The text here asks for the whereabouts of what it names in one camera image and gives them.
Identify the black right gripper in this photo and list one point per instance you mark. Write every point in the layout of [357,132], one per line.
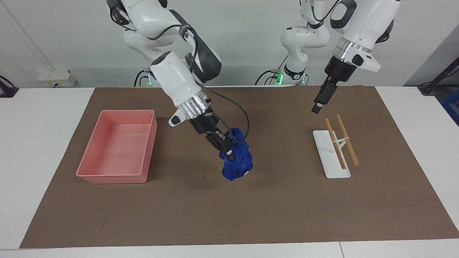
[204,123]

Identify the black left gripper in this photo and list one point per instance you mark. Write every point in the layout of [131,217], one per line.
[340,70]

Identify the blue towel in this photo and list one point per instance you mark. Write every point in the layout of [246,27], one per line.
[238,165]

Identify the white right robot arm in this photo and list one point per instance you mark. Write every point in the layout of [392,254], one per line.
[175,79]

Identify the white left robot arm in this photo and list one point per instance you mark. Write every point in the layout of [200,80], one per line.
[362,21]

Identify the white towel rack base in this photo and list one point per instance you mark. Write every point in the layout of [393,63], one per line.
[331,168]

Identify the wooden rod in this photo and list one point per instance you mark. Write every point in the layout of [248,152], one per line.
[332,135]
[343,129]

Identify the brown table mat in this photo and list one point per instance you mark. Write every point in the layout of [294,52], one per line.
[233,215]

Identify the pink plastic bin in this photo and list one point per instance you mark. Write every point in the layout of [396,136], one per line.
[118,150]

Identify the black stand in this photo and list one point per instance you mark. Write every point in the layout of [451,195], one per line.
[428,87]

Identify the blue crate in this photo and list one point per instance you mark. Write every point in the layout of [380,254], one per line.
[452,107]

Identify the white wall socket box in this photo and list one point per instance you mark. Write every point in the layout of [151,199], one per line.
[53,77]

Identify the black clamp mount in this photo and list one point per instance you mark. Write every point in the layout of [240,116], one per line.
[9,91]

